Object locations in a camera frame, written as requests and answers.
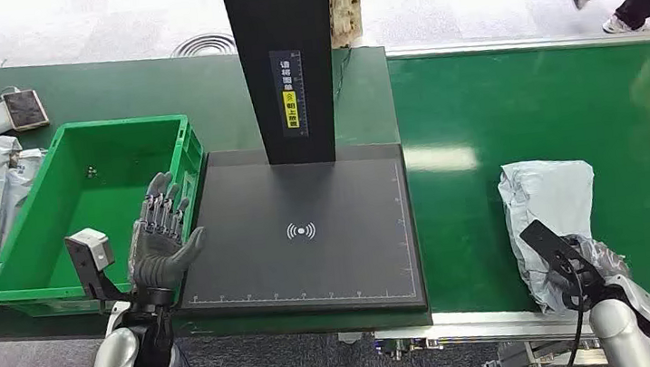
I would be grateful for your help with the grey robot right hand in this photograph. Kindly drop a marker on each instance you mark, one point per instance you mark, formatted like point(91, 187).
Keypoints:
point(602, 261)

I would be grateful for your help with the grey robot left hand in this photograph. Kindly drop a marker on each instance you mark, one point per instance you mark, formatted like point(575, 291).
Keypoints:
point(157, 257)

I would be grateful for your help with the grey plastic mailer package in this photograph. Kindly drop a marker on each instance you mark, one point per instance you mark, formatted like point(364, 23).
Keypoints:
point(543, 195)

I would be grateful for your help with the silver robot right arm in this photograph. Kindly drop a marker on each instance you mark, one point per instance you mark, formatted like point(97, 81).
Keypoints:
point(624, 326)

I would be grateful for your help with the green conveyor belt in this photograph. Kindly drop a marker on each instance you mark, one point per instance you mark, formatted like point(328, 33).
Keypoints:
point(535, 112)

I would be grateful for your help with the green plastic crate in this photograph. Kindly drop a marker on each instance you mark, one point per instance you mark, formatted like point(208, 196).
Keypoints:
point(93, 218)

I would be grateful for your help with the small object in crate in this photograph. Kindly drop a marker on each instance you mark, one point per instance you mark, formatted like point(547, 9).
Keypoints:
point(92, 171)

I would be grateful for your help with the grey crumpled mailer bag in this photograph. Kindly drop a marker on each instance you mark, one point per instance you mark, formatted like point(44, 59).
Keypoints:
point(16, 178)

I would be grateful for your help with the green table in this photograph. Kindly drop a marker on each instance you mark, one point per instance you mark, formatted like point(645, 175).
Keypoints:
point(170, 90)

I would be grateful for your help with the dark smartphone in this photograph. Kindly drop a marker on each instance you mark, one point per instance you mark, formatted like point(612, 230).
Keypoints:
point(25, 109)

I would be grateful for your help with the round floor vent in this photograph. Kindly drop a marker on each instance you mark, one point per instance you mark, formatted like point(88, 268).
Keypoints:
point(205, 45)

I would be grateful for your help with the black scanner column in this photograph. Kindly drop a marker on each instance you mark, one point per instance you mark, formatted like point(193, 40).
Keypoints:
point(284, 23)

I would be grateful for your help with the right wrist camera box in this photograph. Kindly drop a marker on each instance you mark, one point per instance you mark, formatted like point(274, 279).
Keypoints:
point(546, 243)

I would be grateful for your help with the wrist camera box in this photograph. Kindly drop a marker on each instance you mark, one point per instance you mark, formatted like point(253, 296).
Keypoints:
point(90, 249)
point(546, 243)

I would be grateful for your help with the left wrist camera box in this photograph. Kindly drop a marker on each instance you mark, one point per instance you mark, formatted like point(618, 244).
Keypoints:
point(90, 249)

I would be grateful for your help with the black scanner base plate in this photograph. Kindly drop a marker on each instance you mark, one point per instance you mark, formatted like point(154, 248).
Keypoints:
point(306, 238)

